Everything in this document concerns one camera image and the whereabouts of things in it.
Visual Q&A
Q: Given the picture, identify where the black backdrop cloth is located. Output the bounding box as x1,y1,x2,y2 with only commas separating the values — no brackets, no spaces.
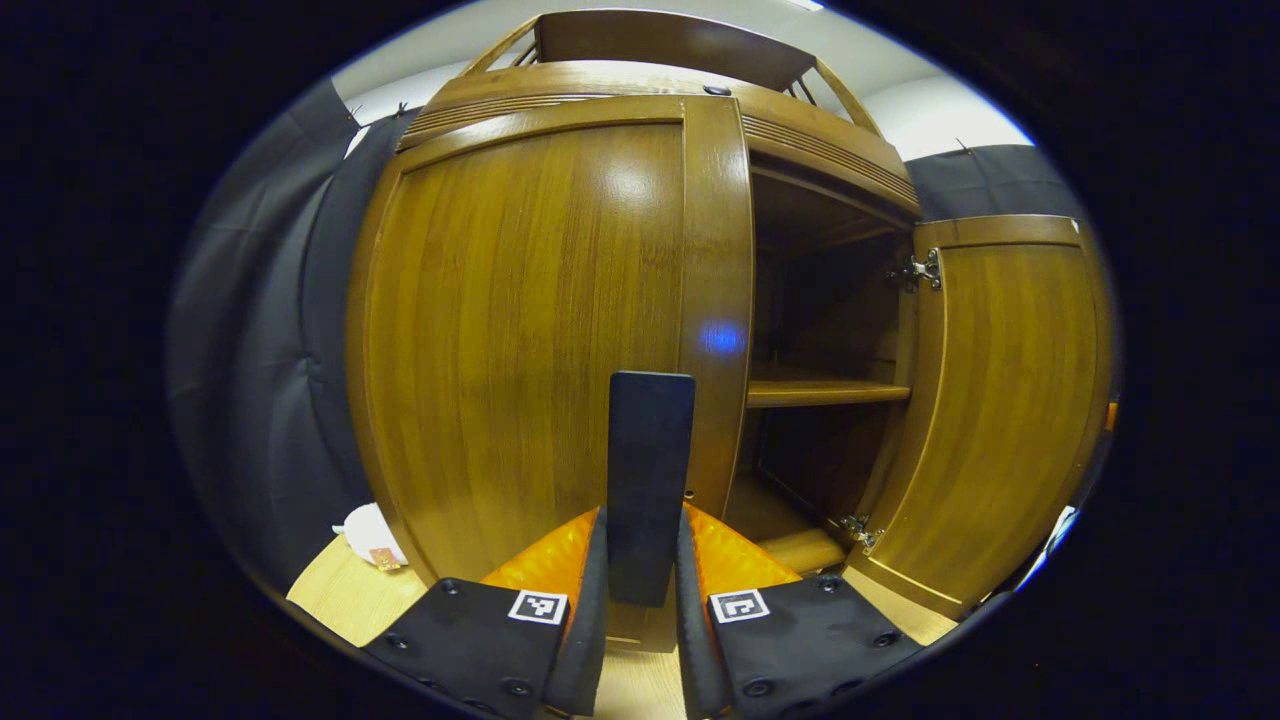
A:
165,80,1086,591

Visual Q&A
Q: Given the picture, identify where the wooden shoe cabinet door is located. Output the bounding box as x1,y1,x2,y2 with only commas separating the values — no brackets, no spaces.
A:
843,214,1114,621
345,95,757,646

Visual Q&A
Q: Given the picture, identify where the black door handle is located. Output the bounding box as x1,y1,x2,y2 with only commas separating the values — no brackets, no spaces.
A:
606,371,697,608

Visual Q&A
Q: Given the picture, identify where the wooden ribbed drawer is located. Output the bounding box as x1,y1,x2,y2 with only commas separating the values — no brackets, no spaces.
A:
398,62,921,216

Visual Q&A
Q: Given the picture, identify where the wooden inner shelf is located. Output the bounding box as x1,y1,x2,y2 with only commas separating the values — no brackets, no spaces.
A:
745,378,913,409

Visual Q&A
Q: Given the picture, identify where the wooden double-door shoe cabinet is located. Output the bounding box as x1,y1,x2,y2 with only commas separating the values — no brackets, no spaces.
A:
345,8,1116,651

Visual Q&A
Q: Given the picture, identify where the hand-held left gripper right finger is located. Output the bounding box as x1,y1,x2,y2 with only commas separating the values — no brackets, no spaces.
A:
675,503,923,720

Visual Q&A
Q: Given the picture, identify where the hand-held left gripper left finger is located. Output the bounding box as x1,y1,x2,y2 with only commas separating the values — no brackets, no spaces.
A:
362,505,609,717

